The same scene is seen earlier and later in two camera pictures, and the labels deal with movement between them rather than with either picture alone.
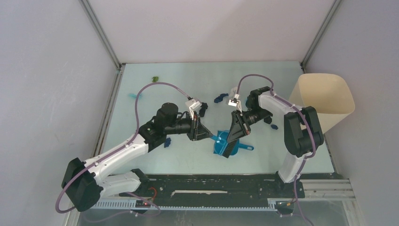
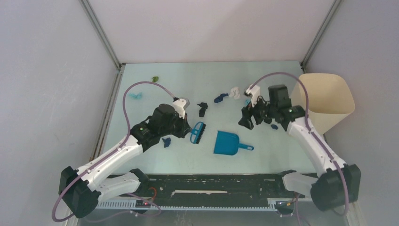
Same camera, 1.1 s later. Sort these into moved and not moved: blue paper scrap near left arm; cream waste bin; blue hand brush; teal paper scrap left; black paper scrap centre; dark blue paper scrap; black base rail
Moved: blue hand brush
Not moved: black base rail; teal paper scrap left; cream waste bin; blue paper scrap near left arm; dark blue paper scrap; black paper scrap centre
